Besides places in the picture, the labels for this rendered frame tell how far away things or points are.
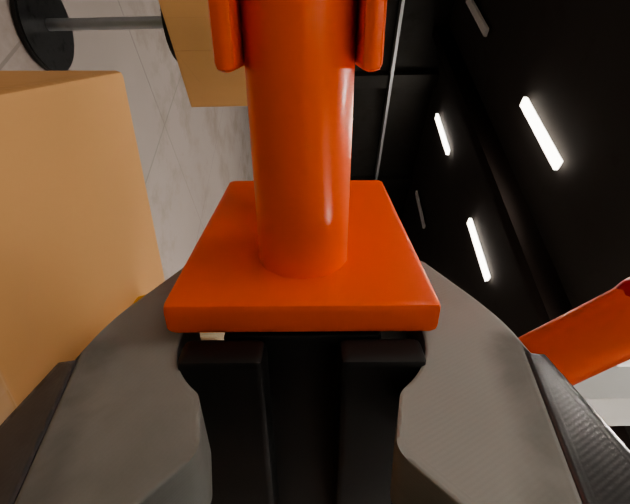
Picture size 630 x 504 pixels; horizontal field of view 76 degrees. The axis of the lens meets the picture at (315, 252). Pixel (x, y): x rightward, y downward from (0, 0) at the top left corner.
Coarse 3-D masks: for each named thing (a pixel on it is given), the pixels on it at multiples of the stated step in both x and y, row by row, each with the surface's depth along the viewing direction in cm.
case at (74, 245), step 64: (0, 128) 17; (64, 128) 21; (128, 128) 29; (0, 192) 17; (64, 192) 21; (128, 192) 29; (0, 256) 17; (64, 256) 21; (128, 256) 29; (0, 320) 17; (64, 320) 21; (0, 384) 17
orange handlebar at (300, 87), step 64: (256, 0) 7; (320, 0) 7; (384, 0) 7; (256, 64) 7; (320, 64) 7; (256, 128) 8; (320, 128) 8; (256, 192) 9; (320, 192) 8; (320, 256) 9
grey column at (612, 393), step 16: (624, 368) 163; (576, 384) 156; (592, 384) 156; (608, 384) 156; (624, 384) 156; (592, 400) 151; (608, 400) 151; (624, 400) 151; (608, 416) 155; (624, 416) 155
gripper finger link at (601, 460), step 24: (528, 360) 8; (552, 384) 8; (552, 408) 7; (576, 408) 7; (576, 432) 7; (600, 432) 7; (576, 456) 6; (600, 456) 6; (624, 456) 6; (576, 480) 6; (600, 480) 6; (624, 480) 6
